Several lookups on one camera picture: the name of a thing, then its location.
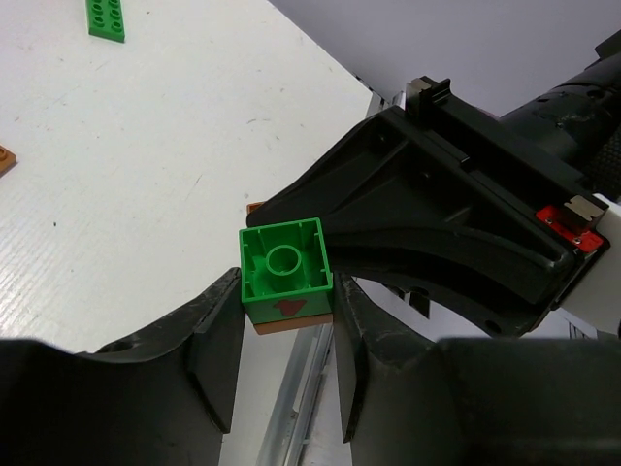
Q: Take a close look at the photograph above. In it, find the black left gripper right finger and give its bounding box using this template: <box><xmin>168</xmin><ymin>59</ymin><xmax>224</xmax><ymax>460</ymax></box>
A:
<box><xmin>333</xmin><ymin>274</ymin><xmax>620</xmax><ymax>465</ymax></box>

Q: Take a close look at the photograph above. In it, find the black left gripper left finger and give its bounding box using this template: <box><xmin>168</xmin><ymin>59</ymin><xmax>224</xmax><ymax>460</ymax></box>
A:
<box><xmin>1</xmin><ymin>268</ymin><xmax>245</xmax><ymax>465</ymax></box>

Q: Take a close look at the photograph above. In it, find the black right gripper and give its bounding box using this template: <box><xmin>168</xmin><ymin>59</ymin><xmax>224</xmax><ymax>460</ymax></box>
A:
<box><xmin>246</xmin><ymin>34</ymin><xmax>620</xmax><ymax>336</ymax></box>

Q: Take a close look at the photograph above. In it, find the dark green lego plate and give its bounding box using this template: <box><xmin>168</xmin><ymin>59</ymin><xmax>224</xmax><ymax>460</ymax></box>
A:
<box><xmin>237</xmin><ymin>216</ymin><xmax>335</xmax><ymax>325</ymax></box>

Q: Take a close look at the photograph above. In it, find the orange lego plate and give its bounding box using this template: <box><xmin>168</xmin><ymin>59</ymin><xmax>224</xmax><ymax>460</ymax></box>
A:
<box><xmin>0</xmin><ymin>146</ymin><xmax>17</xmax><ymax>176</ymax></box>

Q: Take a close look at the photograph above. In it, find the green lego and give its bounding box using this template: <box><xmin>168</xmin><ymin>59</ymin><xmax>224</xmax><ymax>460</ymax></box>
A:
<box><xmin>85</xmin><ymin>0</ymin><xmax>125</xmax><ymax>43</ymax></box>

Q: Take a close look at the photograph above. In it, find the aluminium table frame rail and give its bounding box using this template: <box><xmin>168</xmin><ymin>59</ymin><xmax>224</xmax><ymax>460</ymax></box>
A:
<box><xmin>254</xmin><ymin>91</ymin><xmax>404</xmax><ymax>466</ymax></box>

